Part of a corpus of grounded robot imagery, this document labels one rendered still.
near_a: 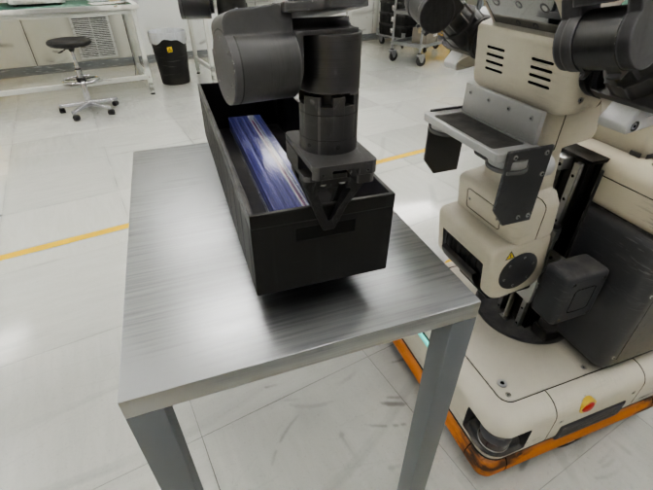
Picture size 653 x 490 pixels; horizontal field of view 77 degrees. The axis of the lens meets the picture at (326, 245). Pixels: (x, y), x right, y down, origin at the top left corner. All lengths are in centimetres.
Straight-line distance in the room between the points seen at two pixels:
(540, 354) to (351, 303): 84
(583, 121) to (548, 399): 66
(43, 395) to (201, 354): 122
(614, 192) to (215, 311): 90
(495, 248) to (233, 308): 62
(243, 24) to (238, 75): 4
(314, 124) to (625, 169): 83
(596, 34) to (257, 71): 46
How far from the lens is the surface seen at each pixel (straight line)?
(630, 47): 65
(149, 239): 72
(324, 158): 39
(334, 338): 50
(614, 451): 157
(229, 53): 35
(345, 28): 39
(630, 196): 110
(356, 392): 143
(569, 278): 104
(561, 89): 84
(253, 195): 69
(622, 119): 79
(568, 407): 125
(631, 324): 121
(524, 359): 127
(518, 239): 98
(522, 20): 91
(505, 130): 91
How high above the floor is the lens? 118
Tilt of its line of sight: 36 degrees down
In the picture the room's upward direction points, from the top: straight up
